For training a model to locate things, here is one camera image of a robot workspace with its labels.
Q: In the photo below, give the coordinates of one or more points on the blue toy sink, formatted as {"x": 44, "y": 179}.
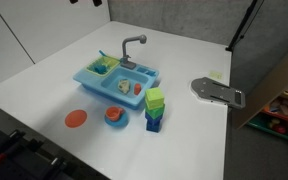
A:
{"x": 89, "y": 80}

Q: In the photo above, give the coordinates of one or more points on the lime green block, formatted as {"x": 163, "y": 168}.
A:
{"x": 154, "y": 96}

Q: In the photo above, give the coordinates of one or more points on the dark blue block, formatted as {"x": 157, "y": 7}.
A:
{"x": 153, "y": 128}

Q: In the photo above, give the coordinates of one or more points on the blue toy saucer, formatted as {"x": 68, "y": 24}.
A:
{"x": 121, "y": 122}

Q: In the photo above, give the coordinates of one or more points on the yellow-green dish rack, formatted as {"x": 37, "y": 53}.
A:
{"x": 112, "y": 62}

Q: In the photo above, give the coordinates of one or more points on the grey toy faucet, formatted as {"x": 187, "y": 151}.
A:
{"x": 126, "y": 42}

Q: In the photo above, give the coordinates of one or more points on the blue toy utensil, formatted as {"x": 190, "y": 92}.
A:
{"x": 102, "y": 53}

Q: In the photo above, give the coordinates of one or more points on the grey metal mounting plate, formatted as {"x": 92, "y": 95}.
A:
{"x": 217, "y": 90}

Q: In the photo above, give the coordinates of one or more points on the pale yellow sticker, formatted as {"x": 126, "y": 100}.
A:
{"x": 216, "y": 74}

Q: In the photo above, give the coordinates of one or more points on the flat orange toy plate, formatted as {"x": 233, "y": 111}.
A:
{"x": 76, "y": 118}

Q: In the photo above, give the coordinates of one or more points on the black tripod pole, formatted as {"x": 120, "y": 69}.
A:
{"x": 242, "y": 26}

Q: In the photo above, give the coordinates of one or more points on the shelf of colourful toys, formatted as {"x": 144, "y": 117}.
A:
{"x": 284, "y": 113}

